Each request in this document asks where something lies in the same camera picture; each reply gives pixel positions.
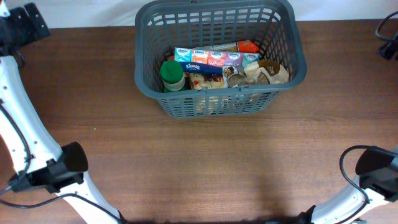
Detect brown sugar coffee bag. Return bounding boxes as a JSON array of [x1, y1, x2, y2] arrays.
[[188, 73, 225, 90]]

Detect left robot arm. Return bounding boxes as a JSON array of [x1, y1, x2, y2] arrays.
[[1, 1, 127, 223]]

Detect spaghetti pack orange ends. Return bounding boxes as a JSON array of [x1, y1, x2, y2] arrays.
[[167, 39, 260, 62]]

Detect green lid jar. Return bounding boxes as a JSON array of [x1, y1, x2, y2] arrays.
[[160, 60, 188, 93]]

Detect grey plastic shopping basket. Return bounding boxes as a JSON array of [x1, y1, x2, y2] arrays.
[[134, 1, 307, 118]]

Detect brown snack bag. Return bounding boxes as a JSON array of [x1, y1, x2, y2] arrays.
[[221, 59, 290, 88]]

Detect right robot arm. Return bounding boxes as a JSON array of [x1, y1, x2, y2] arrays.
[[294, 145, 397, 224]]

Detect tissue multipack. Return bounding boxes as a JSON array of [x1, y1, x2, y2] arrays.
[[174, 47, 260, 76]]

